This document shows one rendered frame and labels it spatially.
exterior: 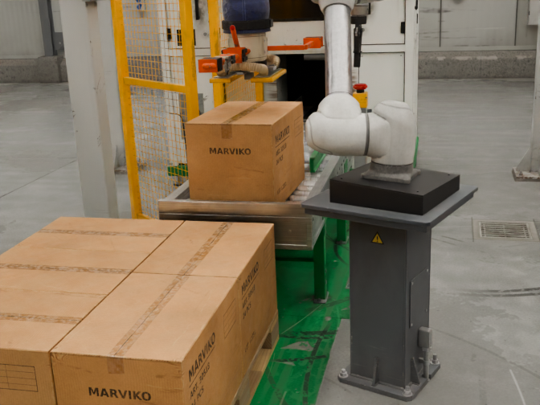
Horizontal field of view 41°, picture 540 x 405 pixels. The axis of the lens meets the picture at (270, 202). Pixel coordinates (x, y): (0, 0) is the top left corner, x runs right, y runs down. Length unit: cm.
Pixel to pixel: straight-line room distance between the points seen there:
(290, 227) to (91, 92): 149
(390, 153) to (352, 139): 15
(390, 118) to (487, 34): 921
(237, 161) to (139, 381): 136
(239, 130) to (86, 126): 124
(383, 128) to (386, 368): 93
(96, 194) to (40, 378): 212
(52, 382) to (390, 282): 124
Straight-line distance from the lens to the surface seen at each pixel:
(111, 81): 641
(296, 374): 305
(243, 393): 277
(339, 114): 263
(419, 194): 251
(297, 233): 319
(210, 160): 326
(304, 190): 356
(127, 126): 464
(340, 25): 283
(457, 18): 1177
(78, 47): 412
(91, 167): 422
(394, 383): 293
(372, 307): 282
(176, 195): 343
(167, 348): 214
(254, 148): 318
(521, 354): 328
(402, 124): 263
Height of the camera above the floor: 153
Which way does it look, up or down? 17 degrees down
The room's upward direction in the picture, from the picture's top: 2 degrees counter-clockwise
